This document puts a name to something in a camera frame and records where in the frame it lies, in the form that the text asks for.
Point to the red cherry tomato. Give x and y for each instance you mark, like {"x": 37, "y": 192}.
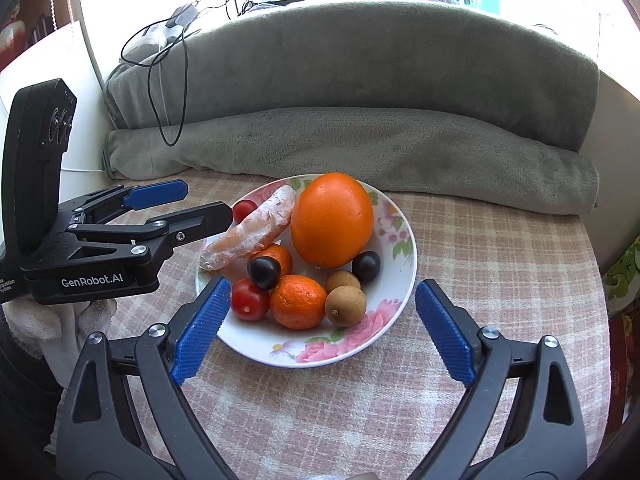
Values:
{"x": 249, "y": 302}
{"x": 242, "y": 209}

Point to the brown longan fruit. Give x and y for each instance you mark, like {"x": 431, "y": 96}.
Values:
{"x": 341, "y": 278}
{"x": 345, "y": 306}

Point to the large orange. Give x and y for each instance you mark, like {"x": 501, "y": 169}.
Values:
{"x": 332, "y": 221}

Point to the grey folded blanket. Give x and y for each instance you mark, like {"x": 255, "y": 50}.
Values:
{"x": 409, "y": 96}

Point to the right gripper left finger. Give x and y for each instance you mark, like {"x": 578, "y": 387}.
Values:
{"x": 100, "y": 435}

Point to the small mandarin orange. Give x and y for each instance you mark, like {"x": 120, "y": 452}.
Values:
{"x": 279, "y": 253}

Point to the peeled pomelo segment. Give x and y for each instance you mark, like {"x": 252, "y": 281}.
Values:
{"x": 254, "y": 233}

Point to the mandarin orange with stem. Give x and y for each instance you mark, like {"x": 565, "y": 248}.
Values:
{"x": 297, "y": 302}

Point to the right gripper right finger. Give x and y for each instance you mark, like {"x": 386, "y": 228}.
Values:
{"x": 544, "y": 436}

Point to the pink plaid tablecloth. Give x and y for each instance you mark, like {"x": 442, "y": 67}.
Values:
{"x": 382, "y": 409}

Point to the white gloved left hand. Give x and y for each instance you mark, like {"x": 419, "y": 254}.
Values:
{"x": 57, "y": 332}

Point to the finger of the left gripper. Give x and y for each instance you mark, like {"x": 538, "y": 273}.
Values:
{"x": 197, "y": 223}
{"x": 147, "y": 196}

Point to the black power adapter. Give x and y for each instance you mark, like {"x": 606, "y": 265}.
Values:
{"x": 182, "y": 16}

